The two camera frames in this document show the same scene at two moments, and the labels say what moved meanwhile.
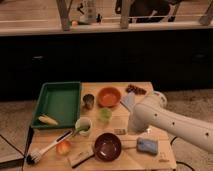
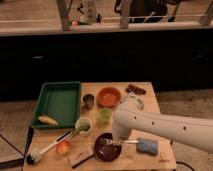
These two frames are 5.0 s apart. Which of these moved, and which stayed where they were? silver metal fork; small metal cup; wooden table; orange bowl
Moved: silver metal fork
Stayed: small metal cup; orange bowl; wooden table
